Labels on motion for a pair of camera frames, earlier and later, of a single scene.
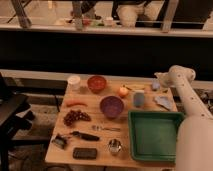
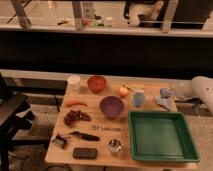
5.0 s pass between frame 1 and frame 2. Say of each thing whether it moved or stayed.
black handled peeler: stayed
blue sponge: moved
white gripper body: moved
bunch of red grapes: stayed
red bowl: stayed
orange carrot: stayed
